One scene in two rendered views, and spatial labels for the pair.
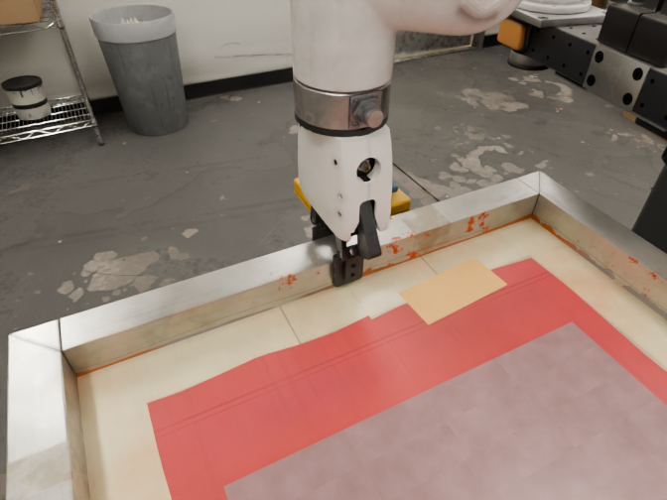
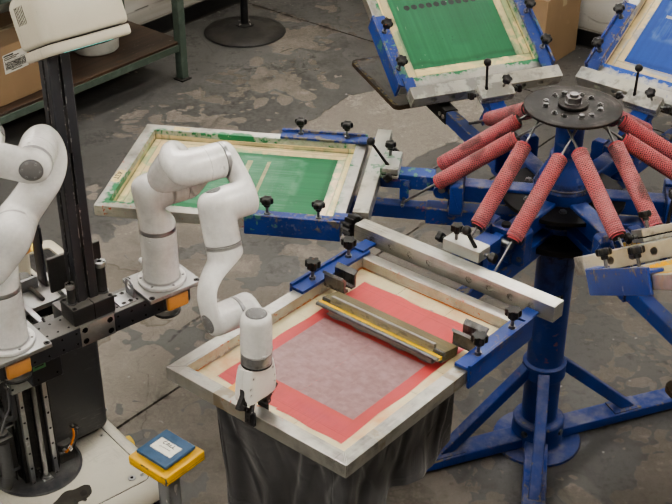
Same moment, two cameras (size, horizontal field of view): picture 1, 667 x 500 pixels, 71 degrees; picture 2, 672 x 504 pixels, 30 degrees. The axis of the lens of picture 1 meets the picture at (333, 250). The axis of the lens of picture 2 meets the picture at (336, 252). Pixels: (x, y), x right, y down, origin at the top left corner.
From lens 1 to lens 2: 2.98 m
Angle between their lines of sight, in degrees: 86
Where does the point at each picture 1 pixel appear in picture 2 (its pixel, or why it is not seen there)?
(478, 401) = (296, 381)
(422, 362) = (288, 394)
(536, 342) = not seen: hidden behind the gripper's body
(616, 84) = (102, 330)
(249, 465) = (344, 417)
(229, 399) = (328, 428)
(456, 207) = (212, 385)
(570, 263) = (215, 366)
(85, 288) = not seen: outside the picture
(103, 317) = (326, 449)
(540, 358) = not seen: hidden behind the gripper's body
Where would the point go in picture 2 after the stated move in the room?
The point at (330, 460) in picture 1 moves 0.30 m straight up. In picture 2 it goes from (333, 404) to (333, 303)
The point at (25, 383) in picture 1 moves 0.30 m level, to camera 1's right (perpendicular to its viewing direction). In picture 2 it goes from (357, 451) to (307, 378)
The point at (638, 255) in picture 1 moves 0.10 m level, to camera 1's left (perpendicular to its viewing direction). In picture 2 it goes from (219, 343) to (232, 364)
